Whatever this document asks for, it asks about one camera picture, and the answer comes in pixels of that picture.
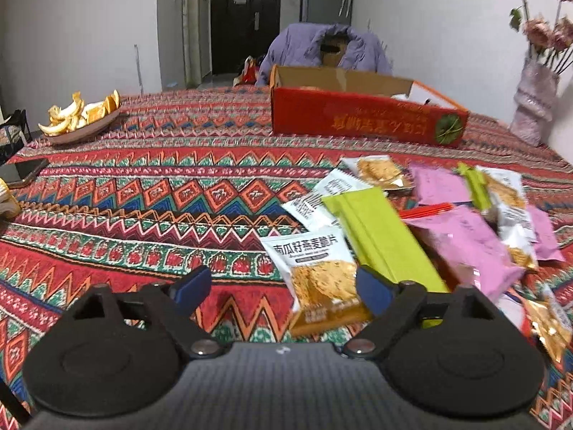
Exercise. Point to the white pole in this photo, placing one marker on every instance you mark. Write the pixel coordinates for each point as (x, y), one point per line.
(137, 69)

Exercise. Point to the red cardboard box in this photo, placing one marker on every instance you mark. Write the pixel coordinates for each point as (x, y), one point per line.
(358, 116)

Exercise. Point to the purple jacket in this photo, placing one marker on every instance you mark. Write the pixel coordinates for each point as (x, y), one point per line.
(291, 49)

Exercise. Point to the oat crisp snack packet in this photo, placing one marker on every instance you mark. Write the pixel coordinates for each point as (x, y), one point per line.
(313, 273)

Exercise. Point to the pile of oat crisp packets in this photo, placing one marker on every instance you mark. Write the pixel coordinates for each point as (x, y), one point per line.
(380, 172)

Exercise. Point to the yellow object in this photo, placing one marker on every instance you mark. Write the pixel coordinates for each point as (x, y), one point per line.
(6, 199)

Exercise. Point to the black door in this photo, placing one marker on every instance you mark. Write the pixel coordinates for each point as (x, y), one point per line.
(237, 40)

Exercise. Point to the black smartphone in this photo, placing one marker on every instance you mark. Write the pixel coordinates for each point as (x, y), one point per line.
(24, 171)

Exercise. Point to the brown plate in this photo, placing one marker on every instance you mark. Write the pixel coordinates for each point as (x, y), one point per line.
(85, 132)

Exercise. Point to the pale pink vase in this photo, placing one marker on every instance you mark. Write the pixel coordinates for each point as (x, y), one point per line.
(535, 98)

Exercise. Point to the dried pink rose bouquet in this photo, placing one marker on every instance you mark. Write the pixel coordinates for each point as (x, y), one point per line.
(539, 31)

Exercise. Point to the brown chair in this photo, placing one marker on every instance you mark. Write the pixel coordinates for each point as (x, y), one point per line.
(333, 58)

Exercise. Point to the orange peels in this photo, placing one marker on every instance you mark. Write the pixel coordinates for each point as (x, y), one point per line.
(71, 114)

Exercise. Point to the black chair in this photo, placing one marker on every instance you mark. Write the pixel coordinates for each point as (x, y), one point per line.
(15, 130)

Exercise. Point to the red patterned tablecloth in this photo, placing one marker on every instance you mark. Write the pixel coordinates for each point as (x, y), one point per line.
(179, 215)

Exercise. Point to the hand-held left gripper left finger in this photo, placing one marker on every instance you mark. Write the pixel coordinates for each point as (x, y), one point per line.
(193, 290)

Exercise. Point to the red snack packet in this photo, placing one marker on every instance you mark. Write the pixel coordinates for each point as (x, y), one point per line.
(425, 210)

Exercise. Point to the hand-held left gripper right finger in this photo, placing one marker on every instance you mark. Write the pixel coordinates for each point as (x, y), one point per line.
(374, 293)

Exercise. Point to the red bag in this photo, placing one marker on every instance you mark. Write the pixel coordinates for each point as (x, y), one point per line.
(251, 69)

